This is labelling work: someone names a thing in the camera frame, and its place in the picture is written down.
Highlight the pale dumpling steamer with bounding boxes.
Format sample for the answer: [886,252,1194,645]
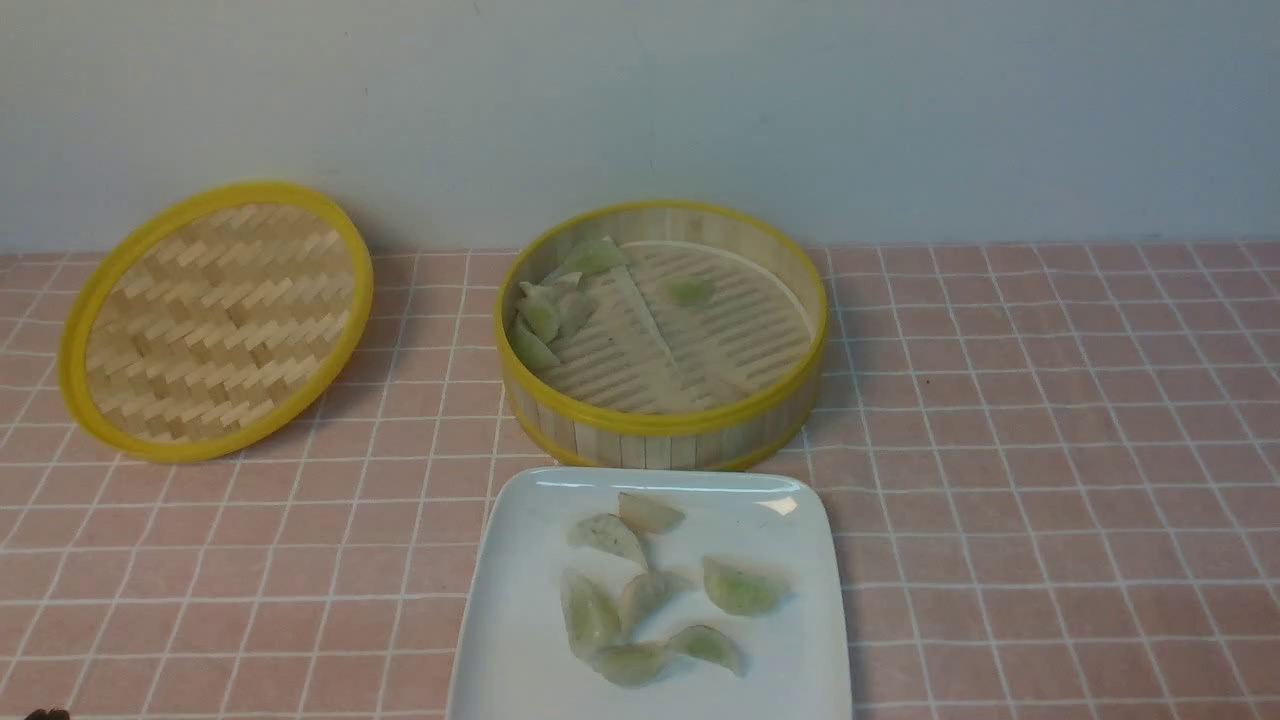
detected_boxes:
[550,272,596,340]
[516,282,564,345]

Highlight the pale dumpling top of plate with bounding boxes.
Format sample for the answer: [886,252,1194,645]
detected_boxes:
[617,492,685,534]

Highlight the pale dumpling of plate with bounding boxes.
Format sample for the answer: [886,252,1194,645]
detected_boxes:
[617,570,694,637]
[617,492,685,534]

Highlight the speckled dumpling upper left plate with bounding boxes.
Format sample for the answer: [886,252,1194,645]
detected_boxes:
[566,512,649,569]

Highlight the pale dumpling centre of plate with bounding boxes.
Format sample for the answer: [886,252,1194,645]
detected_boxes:
[617,570,694,637]

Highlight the green dumpling right of plate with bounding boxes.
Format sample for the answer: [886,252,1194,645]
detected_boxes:
[701,557,790,618]

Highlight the green dumpling of plate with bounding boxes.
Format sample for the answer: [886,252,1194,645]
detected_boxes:
[559,570,623,661]
[701,557,790,618]

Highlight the green dumpling left of plate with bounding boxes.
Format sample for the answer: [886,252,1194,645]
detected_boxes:
[559,570,623,661]

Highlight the green dumpling bottom right plate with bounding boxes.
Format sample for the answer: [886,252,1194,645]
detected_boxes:
[666,624,745,678]

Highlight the pale green dumpling bottom plate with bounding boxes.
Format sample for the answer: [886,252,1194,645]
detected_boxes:
[589,643,671,688]

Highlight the white square plate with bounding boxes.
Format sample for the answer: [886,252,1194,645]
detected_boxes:
[447,468,854,719]

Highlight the yellow rimmed bamboo steamer basket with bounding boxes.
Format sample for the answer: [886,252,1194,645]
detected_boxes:
[494,201,829,470]

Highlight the green dumpling steamer front left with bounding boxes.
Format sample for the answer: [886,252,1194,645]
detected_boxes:
[508,315,561,373]

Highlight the green dumpling steamer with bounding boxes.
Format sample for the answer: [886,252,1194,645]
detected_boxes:
[544,234,628,283]
[508,315,561,373]

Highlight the green dumpling steamer back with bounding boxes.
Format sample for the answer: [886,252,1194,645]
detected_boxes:
[544,234,628,283]

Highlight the yellow rimmed bamboo steamer lid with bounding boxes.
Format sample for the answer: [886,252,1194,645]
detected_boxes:
[58,182,374,464]

